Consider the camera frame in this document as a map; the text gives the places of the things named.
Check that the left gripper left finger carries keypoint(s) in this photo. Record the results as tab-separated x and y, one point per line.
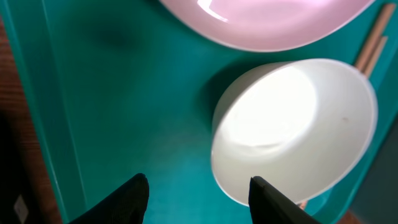
127	204

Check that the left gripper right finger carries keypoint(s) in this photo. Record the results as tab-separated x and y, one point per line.
269	206

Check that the pale green bowl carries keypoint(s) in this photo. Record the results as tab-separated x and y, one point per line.
300	125

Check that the large pink plate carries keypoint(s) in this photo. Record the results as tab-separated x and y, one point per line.
265	25

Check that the black plastic tray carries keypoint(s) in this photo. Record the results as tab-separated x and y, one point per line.
18	202

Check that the teal plastic tray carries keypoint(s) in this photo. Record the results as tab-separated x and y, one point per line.
117	88

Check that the right wooden chopstick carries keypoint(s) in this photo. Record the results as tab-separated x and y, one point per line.
375	56

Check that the wooden chopstick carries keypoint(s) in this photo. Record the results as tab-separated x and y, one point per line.
381	22
375	56

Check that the left wooden chopstick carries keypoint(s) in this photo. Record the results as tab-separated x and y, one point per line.
381	22

